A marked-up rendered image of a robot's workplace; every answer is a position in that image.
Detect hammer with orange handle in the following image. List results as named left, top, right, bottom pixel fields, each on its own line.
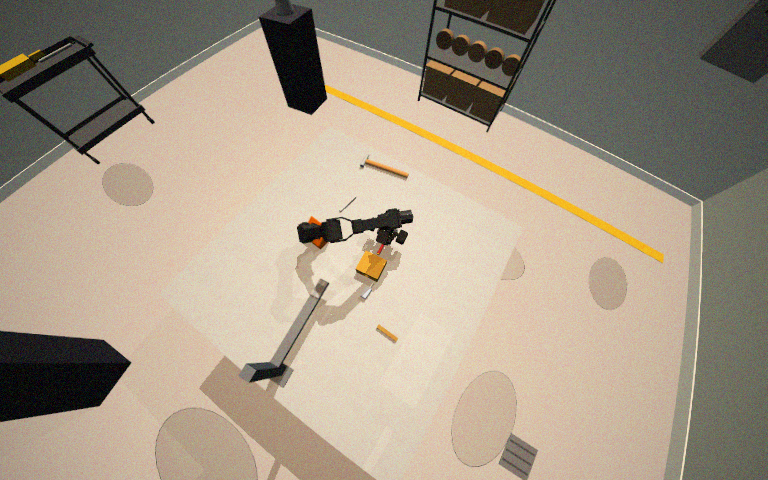
left=360, top=154, right=409, bottom=178

